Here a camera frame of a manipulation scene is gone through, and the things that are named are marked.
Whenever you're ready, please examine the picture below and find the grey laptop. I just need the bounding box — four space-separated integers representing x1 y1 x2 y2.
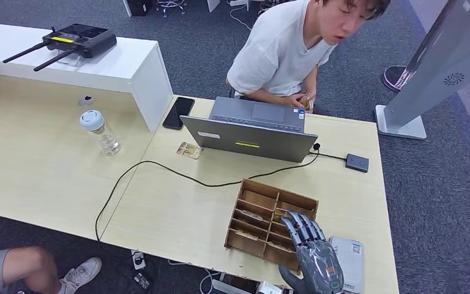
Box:
180 96 319 164

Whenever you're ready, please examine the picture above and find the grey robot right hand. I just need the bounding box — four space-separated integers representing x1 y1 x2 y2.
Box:
278 210 345 294

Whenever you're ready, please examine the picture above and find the person's right hand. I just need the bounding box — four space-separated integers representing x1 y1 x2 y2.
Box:
282 93 307 110

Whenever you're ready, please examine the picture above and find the person's left hand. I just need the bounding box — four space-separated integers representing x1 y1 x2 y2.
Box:
299 92 318 112

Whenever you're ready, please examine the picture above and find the round chrome base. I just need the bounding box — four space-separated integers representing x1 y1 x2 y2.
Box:
382 66 408 93

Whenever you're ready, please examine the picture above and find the wooden card organizer tray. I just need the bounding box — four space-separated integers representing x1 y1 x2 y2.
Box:
223 178 319 276

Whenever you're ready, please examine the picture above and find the black remote controller with antennas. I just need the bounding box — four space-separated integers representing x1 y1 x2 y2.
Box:
2 23 118 73

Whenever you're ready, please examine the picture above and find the long black cable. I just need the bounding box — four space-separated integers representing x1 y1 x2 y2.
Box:
94 150 321 242

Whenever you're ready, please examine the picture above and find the short black cable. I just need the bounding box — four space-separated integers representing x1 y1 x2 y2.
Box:
308 143 347 162

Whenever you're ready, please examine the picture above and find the chrome stool base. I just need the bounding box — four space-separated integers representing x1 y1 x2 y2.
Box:
155 0 188 19

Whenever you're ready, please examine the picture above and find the white shoe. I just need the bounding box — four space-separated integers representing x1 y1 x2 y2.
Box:
58 257 103 294

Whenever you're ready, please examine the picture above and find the white card reader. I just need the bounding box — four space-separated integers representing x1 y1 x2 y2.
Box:
329 236 365 294

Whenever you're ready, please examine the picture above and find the clear bottle pale blue cap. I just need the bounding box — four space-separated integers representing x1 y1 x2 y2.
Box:
80 109 122 157

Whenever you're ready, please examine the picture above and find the clear plastic stand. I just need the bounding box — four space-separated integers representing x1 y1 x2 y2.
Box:
56 50 83 68

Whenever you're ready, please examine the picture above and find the autumn picture key card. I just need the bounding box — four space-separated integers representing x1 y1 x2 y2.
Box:
176 141 204 160

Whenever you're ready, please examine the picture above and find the key card with road picture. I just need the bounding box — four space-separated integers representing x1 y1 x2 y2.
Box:
274 209 297 223
240 209 264 221

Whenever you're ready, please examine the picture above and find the white cable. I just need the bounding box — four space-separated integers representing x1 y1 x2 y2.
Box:
168 259 220 294
229 4 254 31

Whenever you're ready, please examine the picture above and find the small black box device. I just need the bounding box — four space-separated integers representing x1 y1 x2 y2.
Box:
345 153 370 174

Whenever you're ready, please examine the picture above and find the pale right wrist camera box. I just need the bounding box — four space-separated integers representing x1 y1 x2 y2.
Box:
256 281 283 294

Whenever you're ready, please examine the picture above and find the black smartphone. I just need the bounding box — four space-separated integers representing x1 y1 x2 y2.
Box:
162 96 196 130

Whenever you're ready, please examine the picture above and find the black cabinet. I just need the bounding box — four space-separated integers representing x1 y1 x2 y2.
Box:
127 0 155 18

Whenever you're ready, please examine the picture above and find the person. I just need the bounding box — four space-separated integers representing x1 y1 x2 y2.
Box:
0 246 103 294
225 0 392 112

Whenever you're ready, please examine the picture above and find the grey kiosk display stand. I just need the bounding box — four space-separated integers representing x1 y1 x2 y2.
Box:
374 0 470 141

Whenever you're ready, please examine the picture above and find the white raised counter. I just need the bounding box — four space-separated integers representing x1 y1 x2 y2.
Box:
0 21 174 134

